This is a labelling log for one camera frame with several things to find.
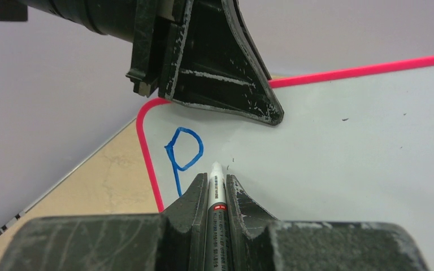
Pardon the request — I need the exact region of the white whiteboard marker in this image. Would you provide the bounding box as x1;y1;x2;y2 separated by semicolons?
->
204;162;234;270

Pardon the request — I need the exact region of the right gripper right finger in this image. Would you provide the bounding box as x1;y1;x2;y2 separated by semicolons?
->
225;175;428;270

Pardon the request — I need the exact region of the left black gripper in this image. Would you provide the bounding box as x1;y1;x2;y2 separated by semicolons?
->
126;1;284;126

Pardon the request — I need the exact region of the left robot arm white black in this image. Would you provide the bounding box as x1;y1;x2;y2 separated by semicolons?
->
0;0;284;126

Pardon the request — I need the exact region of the aluminium frame rail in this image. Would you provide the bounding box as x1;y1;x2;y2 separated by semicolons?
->
0;116;137;271

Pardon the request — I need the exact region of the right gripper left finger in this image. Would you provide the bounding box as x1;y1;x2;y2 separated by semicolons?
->
0;173;208;270

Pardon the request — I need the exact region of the red framed whiteboard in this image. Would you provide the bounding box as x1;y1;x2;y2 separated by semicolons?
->
136;56;434;270

